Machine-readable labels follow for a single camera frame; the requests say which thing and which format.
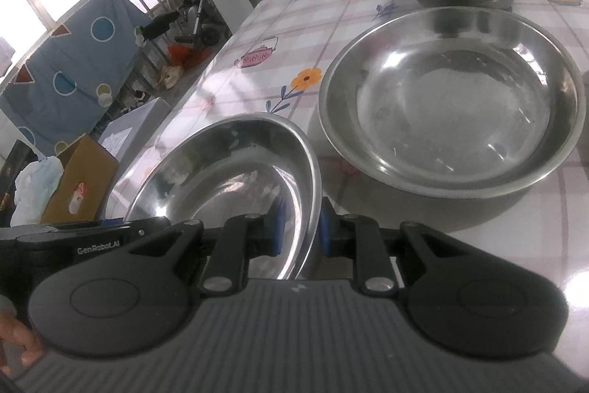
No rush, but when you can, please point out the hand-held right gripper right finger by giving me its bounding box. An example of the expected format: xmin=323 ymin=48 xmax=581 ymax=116
xmin=319 ymin=197 xmax=465 ymax=295

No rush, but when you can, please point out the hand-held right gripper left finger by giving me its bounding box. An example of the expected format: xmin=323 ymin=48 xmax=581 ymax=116
xmin=129 ymin=197 xmax=288 ymax=293

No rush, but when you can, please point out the large shallow steel plate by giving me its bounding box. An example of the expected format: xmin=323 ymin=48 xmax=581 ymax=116
xmin=317 ymin=6 xmax=581 ymax=199
xmin=123 ymin=113 xmax=322 ymax=281

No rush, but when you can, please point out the person's left hand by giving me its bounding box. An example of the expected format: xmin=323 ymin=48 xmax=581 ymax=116
xmin=0 ymin=312 xmax=42 ymax=375

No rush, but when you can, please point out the white crumpled plastic bag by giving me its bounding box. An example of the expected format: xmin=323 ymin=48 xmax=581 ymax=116
xmin=9 ymin=156 xmax=65 ymax=228

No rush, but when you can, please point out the brown cardboard box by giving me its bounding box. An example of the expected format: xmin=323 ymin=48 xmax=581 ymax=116
xmin=40 ymin=133 xmax=120 ymax=224

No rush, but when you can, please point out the white box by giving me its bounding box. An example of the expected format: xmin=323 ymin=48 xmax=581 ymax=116
xmin=98 ymin=97 xmax=172 ymax=161

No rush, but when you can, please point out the checked floral tablecloth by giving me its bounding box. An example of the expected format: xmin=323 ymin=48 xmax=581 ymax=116
xmin=103 ymin=0 xmax=589 ymax=283

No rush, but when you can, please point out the blue patterned sheet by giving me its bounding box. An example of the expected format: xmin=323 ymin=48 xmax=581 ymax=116
xmin=0 ymin=0 xmax=152 ymax=157

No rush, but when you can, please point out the red plastic bag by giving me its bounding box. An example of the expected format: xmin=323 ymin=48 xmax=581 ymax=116
xmin=166 ymin=43 xmax=208 ymax=68

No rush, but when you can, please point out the grey stroller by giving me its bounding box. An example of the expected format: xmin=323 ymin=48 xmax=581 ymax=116
xmin=177 ymin=0 xmax=231 ymax=49

